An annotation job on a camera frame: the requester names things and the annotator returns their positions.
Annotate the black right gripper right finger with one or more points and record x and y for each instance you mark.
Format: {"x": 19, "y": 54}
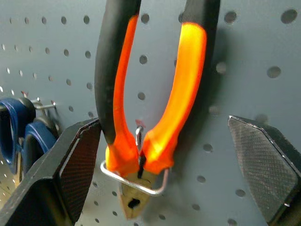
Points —
{"x": 268, "y": 169}

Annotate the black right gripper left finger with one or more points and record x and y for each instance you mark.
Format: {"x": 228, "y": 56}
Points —
{"x": 51, "y": 179}

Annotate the orange and black pliers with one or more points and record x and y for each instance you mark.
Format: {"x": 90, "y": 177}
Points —
{"x": 188, "y": 70}

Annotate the grey perforated pegboard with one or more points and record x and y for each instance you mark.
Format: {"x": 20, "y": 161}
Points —
{"x": 247, "y": 94}

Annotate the metal peg hook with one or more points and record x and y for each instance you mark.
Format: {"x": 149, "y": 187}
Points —
{"x": 44, "y": 106}

